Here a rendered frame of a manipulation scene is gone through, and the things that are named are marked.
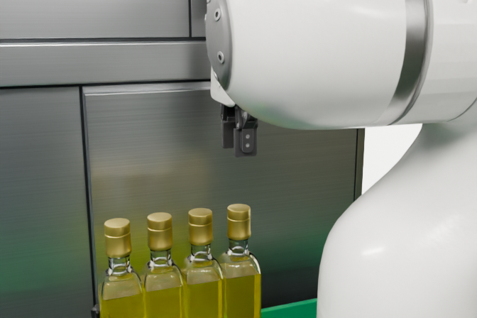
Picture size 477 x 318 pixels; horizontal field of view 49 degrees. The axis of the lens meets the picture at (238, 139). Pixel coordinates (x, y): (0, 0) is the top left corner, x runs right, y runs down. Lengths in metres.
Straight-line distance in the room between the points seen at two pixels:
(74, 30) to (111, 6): 0.07
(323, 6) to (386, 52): 0.03
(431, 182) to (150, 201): 0.60
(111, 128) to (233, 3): 0.60
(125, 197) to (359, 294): 0.59
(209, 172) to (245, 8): 0.65
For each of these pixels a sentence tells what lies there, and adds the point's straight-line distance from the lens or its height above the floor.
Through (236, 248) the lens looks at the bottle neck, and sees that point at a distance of 0.78.
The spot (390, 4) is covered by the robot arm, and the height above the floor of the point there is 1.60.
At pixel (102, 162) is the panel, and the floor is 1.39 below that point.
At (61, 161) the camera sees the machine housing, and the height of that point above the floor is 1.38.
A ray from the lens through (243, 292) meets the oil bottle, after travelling 0.79.
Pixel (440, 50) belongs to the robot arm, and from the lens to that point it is 0.25.
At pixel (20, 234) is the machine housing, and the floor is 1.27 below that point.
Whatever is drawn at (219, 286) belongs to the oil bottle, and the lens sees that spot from 0.78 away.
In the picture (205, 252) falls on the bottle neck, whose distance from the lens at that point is 0.76.
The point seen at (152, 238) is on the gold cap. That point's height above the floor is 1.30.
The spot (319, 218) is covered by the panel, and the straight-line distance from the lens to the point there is 0.98.
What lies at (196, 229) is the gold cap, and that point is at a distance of 0.74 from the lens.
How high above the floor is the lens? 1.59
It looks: 13 degrees down
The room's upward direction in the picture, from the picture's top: straight up
